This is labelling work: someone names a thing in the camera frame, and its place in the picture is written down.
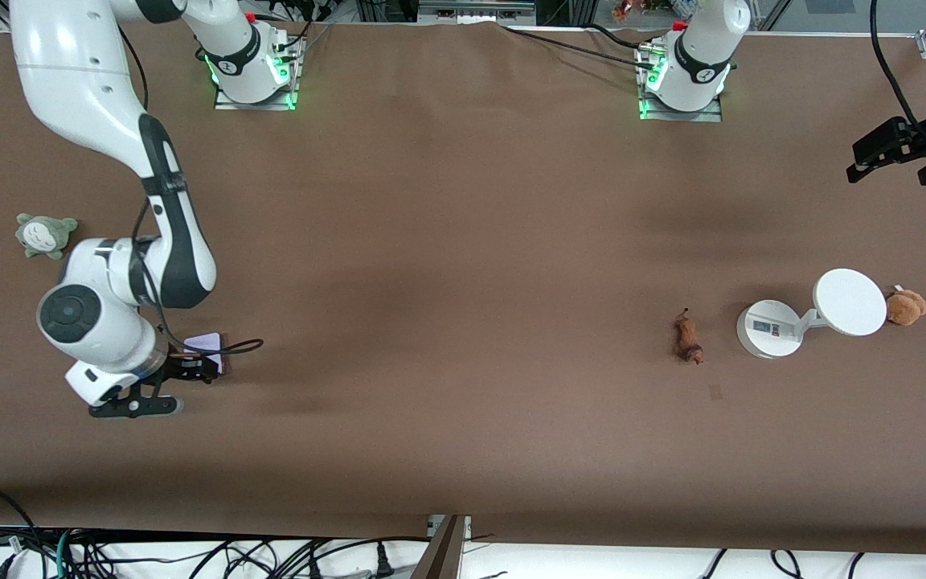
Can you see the white round cup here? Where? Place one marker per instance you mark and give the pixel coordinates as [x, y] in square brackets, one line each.
[849, 301]

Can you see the small lavender box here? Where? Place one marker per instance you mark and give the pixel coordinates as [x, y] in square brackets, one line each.
[206, 344]

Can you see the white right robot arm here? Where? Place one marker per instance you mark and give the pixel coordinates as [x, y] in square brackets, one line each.
[77, 80]

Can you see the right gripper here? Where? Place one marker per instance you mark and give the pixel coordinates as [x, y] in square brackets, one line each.
[182, 368]

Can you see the small colourful toys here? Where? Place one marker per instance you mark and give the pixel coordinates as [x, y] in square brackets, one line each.
[624, 10]

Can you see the brown lion statue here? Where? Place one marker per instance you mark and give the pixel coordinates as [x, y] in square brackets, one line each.
[686, 338]

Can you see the metal table bracket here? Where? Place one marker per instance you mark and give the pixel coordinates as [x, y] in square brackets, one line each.
[443, 555]

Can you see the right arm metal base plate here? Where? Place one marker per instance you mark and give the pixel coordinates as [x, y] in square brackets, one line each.
[254, 105]

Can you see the grey green plush toy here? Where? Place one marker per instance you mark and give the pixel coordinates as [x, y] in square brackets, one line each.
[45, 235]

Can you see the metal frame rail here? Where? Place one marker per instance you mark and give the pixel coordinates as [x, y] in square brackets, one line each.
[475, 10]

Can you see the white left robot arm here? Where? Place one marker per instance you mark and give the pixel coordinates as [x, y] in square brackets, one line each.
[704, 48]

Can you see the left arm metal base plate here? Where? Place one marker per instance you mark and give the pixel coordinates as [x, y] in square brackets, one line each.
[680, 117]

